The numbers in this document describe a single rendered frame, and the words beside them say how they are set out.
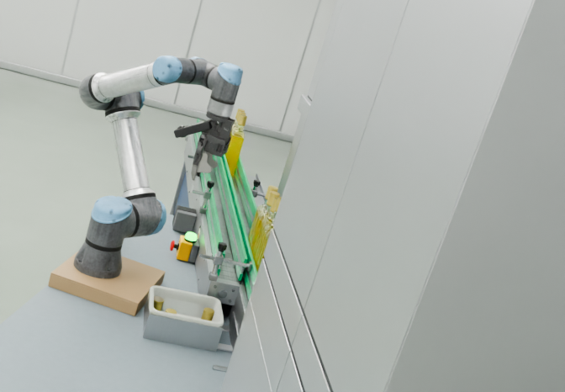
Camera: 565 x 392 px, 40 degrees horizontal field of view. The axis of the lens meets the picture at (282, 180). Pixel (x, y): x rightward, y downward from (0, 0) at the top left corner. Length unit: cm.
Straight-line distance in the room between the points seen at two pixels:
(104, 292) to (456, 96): 175
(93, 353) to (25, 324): 21
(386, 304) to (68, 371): 134
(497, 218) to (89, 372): 150
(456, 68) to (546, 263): 23
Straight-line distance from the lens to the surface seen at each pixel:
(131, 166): 260
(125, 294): 247
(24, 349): 219
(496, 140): 80
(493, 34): 83
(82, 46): 835
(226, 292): 250
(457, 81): 88
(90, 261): 252
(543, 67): 80
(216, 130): 237
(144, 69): 237
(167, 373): 222
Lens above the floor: 189
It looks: 15 degrees down
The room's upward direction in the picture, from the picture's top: 17 degrees clockwise
